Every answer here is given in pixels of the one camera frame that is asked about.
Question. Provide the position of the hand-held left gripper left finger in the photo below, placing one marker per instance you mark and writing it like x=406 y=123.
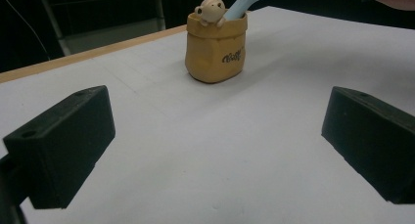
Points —
x=65 y=145

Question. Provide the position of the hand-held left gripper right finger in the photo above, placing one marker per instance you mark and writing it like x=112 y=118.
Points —
x=372 y=142

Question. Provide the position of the light blue hairbrush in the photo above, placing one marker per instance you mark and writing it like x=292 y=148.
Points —
x=244 y=2

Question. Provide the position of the tan bear holder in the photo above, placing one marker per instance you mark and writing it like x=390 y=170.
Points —
x=213 y=51

